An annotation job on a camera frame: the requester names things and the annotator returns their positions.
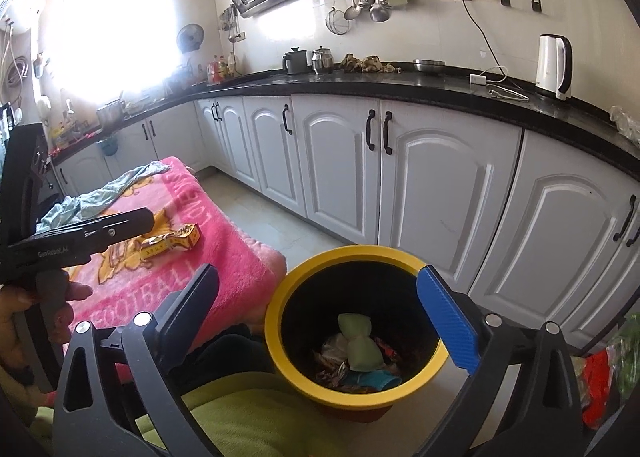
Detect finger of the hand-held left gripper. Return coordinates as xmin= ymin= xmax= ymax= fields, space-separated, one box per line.
xmin=65 ymin=207 xmax=156 ymax=255

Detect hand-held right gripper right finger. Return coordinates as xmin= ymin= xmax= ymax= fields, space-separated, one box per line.
xmin=415 ymin=264 xmax=598 ymax=457

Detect metal bowl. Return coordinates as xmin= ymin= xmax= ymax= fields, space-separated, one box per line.
xmin=412 ymin=58 xmax=447 ymax=76

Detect steel stockpot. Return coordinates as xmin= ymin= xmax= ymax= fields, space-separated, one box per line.
xmin=96 ymin=99 xmax=127 ymax=130

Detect dark pot with lid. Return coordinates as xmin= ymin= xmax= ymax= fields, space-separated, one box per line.
xmin=283 ymin=48 xmax=308 ymax=74

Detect yellow paper packet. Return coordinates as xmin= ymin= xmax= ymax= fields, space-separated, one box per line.
xmin=140 ymin=223 xmax=202 ymax=258

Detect grey blue cloth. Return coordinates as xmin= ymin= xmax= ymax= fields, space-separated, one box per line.
xmin=37 ymin=161 xmax=171 ymax=233

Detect person's left hand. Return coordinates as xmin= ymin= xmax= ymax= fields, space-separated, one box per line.
xmin=0 ymin=279 xmax=93 ymax=373

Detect white electric kettle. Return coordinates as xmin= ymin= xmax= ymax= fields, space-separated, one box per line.
xmin=534 ymin=34 xmax=573 ymax=101

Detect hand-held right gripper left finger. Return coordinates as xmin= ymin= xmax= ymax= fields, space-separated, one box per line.
xmin=52 ymin=263 xmax=221 ymax=457

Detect round wall fan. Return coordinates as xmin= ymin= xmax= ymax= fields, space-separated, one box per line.
xmin=176 ymin=23 xmax=205 ymax=54

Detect person's green pants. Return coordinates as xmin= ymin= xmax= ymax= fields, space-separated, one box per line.
xmin=135 ymin=372 xmax=421 ymax=457

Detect brown crumpled heap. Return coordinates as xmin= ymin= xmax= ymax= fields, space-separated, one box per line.
xmin=341 ymin=53 xmax=401 ymax=74

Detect pink printed blanket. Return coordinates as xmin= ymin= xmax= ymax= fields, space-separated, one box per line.
xmin=37 ymin=156 xmax=288 ymax=373

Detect green plastic bag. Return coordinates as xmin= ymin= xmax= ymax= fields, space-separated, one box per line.
xmin=607 ymin=327 xmax=640 ymax=400

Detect white kitchen cabinets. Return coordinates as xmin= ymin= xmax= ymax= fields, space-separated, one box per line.
xmin=50 ymin=92 xmax=640 ymax=353

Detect group of condiment bottles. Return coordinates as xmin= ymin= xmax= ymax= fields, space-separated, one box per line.
xmin=207 ymin=54 xmax=236 ymax=84

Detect clear plastic bag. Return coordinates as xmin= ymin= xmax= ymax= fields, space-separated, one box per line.
xmin=610 ymin=106 xmax=640 ymax=145

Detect yellow black trash bin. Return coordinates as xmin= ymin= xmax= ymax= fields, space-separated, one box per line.
xmin=264 ymin=244 xmax=451 ymax=412

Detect red plastic bag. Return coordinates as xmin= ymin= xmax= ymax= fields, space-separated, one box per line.
xmin=580 ymin=349 xmax=621 ymax=430

